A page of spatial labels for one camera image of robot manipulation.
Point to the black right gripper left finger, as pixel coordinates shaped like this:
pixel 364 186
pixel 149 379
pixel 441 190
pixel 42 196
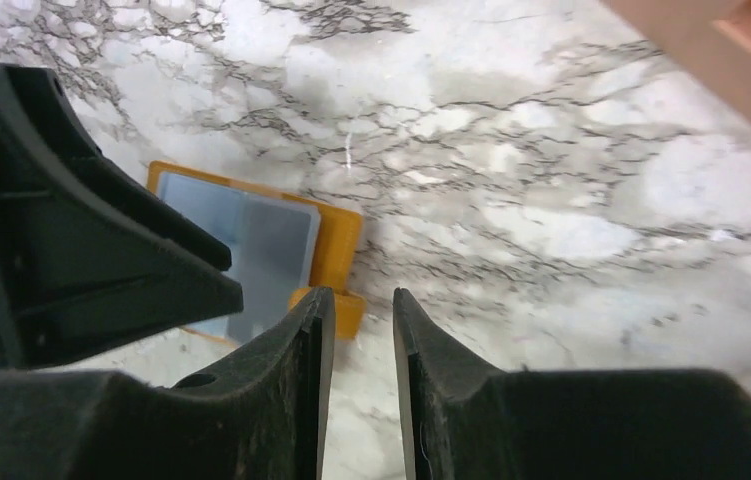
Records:
pixel 257 413

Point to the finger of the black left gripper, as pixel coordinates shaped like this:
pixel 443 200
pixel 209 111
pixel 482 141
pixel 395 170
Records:
pixel 90 259

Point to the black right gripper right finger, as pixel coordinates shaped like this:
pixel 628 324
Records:
pixel 463 418

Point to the yellow leather card holder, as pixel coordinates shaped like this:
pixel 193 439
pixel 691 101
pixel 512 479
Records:
pixel 281 246

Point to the peach desk organizer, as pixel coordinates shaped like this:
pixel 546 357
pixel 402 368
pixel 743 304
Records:
pixel 711 39

